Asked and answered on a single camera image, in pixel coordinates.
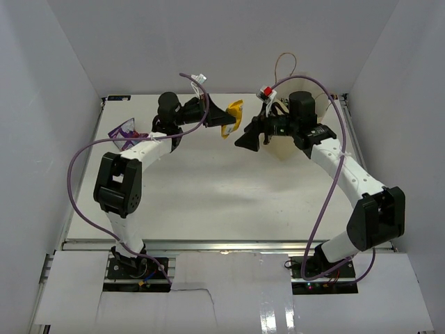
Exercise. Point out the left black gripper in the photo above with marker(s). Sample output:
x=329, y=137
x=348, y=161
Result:
x=217, y=117

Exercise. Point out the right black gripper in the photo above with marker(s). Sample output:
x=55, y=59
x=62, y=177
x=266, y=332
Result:
x=250, y=139

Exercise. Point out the purple white snack pouch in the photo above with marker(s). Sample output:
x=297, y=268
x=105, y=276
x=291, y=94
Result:
x=127, y=132

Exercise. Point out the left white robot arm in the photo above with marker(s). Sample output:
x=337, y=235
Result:
x=119, y=184

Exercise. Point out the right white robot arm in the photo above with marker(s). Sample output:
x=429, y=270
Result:
x=378, y=211

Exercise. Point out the tan paper bag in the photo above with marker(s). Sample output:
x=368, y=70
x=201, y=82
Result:
x=299, y=97

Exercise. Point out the black XDOF label sticker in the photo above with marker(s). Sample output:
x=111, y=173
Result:
x=118, y=98

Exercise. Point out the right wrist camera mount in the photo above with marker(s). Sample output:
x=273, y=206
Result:
x=267, y=96

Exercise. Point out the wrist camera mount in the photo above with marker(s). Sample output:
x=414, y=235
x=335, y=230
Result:
x=267, y=96
x=198, y=80

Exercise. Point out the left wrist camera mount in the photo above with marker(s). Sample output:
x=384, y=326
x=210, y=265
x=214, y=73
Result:
x=198, y=80

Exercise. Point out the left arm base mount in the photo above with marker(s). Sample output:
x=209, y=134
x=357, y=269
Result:
x=135, y=274

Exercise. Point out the aluminium table frame rail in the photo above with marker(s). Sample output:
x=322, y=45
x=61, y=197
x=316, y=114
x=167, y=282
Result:
x=153, y=246

